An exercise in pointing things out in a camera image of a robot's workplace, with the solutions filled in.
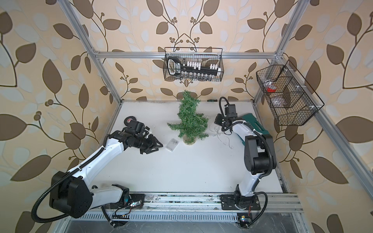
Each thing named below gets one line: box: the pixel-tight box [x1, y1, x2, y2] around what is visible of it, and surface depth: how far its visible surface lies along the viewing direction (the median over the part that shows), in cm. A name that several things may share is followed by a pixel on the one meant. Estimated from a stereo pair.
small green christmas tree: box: [167, 89, 210, 146], surface depth 79 cm
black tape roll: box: [123, 115, 137, 127], surface depth 110 cm
